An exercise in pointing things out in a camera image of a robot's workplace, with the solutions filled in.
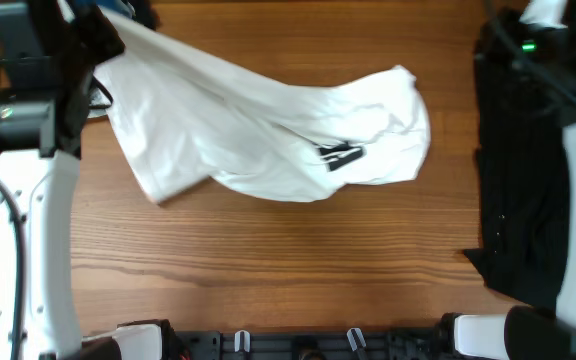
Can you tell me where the blue folded garment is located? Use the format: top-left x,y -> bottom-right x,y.
67,0 -> 135,18

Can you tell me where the black shirt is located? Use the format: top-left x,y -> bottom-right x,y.
463,24 -> 570,310

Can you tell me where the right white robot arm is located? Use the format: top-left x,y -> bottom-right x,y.
432,1 -> 576,359

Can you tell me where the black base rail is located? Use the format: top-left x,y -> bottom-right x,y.
177,328 -> 454,360

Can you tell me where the black folded garment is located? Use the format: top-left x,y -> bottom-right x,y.
127,0 -> 161,30

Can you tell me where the white shirt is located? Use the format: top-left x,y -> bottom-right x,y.
96,11 -> 431,203

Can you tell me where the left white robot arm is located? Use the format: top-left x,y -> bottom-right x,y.
0,1 -> 168,359

